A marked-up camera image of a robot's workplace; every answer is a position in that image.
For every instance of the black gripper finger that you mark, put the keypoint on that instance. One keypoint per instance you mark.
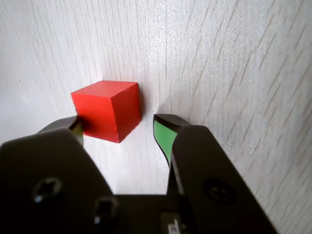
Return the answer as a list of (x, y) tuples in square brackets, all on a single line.
[(44, 170), (207, 165)]

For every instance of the red wooden cube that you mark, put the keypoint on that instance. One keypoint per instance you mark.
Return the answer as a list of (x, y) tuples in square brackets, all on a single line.
[(122, 107)]

